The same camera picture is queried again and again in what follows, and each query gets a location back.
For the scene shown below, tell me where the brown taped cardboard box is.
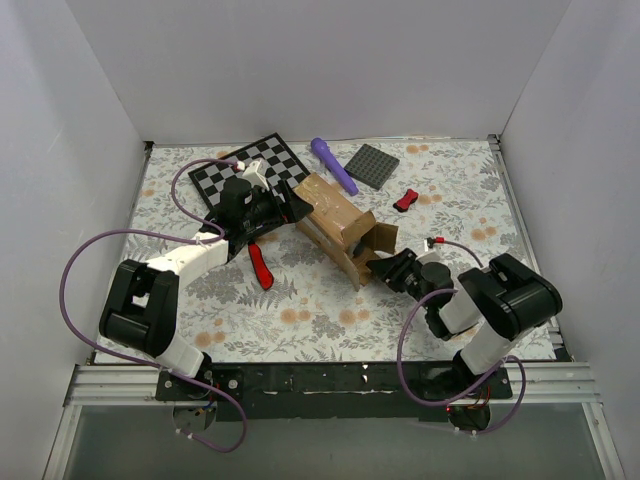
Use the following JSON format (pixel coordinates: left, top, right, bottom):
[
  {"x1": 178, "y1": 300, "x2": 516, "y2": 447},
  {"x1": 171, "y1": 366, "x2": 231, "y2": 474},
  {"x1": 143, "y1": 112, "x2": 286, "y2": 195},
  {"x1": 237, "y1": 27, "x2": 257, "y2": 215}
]
[{"x1": 294, "y1": 174, "x2": 398, "y2": 290}]

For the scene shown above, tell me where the red black knife cap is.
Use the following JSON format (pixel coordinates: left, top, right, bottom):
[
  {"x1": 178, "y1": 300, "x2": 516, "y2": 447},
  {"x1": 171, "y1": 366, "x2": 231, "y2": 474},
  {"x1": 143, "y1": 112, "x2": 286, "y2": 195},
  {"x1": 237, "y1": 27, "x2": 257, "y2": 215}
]
[{"x1": 393, "y1": 189, "x2": 419, "y2": 213}]

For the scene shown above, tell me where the red black utility knife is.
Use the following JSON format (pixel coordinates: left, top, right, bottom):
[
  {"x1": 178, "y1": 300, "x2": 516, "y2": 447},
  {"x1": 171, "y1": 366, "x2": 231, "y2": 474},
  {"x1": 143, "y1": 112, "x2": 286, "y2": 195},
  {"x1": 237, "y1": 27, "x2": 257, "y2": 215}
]
[{"x1": 247, "y1": 242, "x2": 274, "y2": 291}]

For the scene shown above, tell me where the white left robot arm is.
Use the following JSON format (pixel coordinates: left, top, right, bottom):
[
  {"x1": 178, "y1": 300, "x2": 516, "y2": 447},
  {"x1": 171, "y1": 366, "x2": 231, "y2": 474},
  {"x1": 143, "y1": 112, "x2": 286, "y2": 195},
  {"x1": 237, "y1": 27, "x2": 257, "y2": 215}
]
[{"x1": 99, "y1": 177, "x2": 313, "y2": 400}]

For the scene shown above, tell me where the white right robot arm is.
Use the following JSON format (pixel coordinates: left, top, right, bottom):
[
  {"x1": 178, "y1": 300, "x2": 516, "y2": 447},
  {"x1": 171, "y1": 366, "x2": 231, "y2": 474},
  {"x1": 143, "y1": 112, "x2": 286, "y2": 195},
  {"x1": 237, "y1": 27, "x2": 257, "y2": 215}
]
[{"x1": 367, "y1": 248, "x2": 563, "y2": 398}]

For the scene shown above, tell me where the black white checkerboard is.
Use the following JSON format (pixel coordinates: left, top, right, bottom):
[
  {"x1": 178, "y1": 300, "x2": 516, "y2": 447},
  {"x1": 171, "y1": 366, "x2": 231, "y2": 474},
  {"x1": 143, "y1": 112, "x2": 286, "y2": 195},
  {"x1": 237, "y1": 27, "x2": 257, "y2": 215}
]
[{"x1": 188, "y1": 133, "x2": 310, "y2": 210}]

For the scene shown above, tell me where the dark grey studded plate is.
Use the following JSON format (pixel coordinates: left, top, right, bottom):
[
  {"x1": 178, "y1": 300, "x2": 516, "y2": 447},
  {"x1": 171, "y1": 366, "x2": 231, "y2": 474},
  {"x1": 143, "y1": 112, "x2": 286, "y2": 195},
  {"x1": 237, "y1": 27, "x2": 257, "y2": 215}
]
[{"x1": 344, "y1": 144, "x2": 400, "y2": 190}]

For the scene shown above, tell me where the purple cylindrical handle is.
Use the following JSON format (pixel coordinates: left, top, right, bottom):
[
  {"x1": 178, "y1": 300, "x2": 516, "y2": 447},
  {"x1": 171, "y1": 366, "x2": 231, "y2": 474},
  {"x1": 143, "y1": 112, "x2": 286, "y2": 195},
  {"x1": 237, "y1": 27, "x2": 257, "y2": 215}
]
[{"x1": 310, "y1": 137, "x2": 359, "y2": 196}]

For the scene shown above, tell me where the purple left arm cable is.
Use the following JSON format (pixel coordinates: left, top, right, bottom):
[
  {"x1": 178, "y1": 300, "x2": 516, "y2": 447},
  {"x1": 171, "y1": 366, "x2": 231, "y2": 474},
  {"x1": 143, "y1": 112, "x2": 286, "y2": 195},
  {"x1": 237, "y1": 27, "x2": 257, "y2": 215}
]
[{"x1": 58, "y1": 158, "x2": 271, "y2": 454}]

